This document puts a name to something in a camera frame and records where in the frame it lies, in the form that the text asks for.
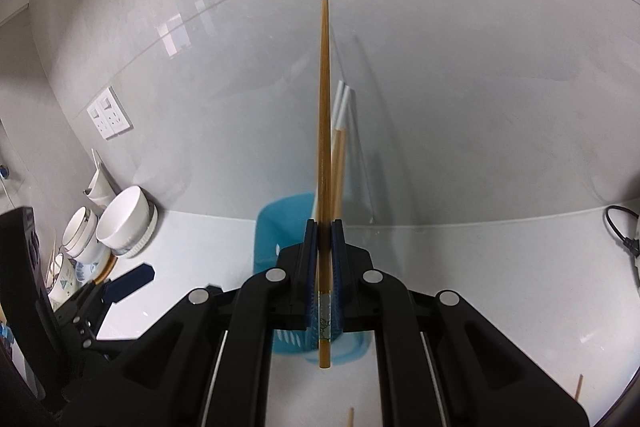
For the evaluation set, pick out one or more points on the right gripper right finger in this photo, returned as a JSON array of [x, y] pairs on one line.
[[440, 361]]

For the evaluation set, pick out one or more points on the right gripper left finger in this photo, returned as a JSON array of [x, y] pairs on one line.
[[206, 361]]

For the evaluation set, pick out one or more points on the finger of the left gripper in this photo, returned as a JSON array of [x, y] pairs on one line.
[[128, 283]]

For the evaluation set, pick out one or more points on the pale chopstick patterned end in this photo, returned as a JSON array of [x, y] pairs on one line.
[[350, 417]]

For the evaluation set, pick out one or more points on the dark bamboo chopstick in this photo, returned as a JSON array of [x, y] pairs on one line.
[[578, 389]]

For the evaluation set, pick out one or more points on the bamboo chopstick blue band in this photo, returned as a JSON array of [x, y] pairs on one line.
[[324, 189]]

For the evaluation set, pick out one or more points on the brown bamboo chopstick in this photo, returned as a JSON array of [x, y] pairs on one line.
[[338, 173]]

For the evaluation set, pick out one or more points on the wooden round tray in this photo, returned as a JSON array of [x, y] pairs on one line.
[[108, 268]]

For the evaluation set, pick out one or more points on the white patterned cup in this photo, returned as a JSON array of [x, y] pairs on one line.
[[65, 283]]

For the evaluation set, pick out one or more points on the large white bowl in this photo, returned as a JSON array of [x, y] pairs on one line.
[[124, 220]]

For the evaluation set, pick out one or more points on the white plate under bowl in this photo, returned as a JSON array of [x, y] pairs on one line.
[[144, 239]]

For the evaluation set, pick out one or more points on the white pitcher jug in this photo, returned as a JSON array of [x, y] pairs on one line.
[[100, 191]]

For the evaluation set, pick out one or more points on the blue plastic utensil holder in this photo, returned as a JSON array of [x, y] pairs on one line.
[[279, 232]]

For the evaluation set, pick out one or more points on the white chopstick in holder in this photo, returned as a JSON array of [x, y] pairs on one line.
[[337, 103], [342, 117]]

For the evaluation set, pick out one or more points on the white double wall socket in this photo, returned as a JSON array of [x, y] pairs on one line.
[[107, 116]]

